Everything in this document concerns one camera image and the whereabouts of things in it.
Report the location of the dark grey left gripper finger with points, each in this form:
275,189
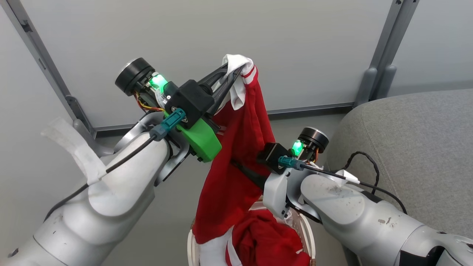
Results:
214,75
228,88

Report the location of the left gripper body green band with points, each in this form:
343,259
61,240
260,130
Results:
201,142

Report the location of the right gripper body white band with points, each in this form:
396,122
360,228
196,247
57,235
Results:
275,195

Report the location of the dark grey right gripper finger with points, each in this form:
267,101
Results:
249,175

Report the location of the red garment with white trim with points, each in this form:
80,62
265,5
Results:
240,147

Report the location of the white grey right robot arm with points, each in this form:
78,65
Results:
354,218

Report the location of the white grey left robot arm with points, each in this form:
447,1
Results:
111,207

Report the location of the white round laundry basket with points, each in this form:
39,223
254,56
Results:
308,232

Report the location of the crumpled red white garment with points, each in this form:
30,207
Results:
269,240

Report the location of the translucent white tape strip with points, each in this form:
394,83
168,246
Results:
79,149

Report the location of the grey fabric sofa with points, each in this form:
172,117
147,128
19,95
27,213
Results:
417,147

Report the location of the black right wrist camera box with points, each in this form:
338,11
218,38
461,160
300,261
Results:
272,157

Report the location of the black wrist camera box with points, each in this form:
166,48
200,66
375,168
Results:
272,157
190,101

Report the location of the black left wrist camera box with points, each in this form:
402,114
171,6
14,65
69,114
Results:
190,101

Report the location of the grey metal partition post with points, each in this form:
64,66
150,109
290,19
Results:
384,55
44,61

